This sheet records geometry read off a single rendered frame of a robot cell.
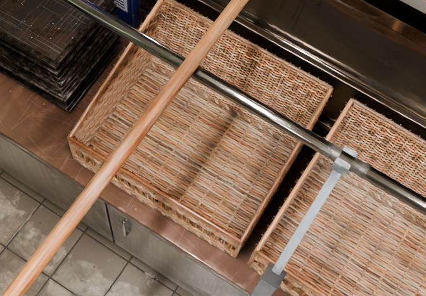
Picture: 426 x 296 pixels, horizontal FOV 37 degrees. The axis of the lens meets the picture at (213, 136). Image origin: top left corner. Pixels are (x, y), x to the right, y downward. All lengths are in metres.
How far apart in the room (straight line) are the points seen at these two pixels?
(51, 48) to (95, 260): 0.92
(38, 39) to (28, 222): 0.90
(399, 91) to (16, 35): 1.01
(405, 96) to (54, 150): 0.99
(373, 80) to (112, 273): 1.21
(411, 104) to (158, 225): 0.75
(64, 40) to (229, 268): 0.76
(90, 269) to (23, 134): 0.65
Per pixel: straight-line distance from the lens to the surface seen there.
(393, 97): 1.66
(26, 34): 1.79
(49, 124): 1.95
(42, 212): 2.47
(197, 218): 1.67
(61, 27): 1.79
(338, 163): 1.28
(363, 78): 1.66
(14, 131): 1.96
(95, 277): 2.38
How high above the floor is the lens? 2.30
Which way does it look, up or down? 64 degrees down
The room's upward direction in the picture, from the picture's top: 10 degrees clockwise
